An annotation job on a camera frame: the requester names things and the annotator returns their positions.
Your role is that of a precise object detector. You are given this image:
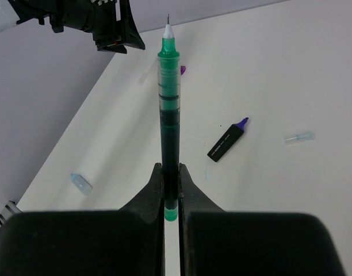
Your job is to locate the green pen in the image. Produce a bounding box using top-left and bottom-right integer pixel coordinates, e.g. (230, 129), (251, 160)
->
(158, 16), (181, 221)

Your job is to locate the blue marker cap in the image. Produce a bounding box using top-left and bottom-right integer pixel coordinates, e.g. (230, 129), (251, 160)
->
(70, 174), (93, 196)

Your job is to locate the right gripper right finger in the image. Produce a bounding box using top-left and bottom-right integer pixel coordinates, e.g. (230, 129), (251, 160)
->
(179, 164), (345, 275)

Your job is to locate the black purple highlighter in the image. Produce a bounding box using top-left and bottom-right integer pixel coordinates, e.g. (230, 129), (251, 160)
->
(207, 117), (249, 162)

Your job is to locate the clear small pen cap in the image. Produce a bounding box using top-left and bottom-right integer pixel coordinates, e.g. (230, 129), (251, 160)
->
(284, 131), (315, 145)

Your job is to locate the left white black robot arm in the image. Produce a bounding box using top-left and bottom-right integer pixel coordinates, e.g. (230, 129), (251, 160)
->
(0, 0), (146, 54)

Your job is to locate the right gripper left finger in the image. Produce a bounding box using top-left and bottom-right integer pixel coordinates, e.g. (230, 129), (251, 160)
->
(0, 164), (165, 275)

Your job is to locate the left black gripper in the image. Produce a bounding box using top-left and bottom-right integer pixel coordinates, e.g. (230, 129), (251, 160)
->
(8, 1), (146, 53)

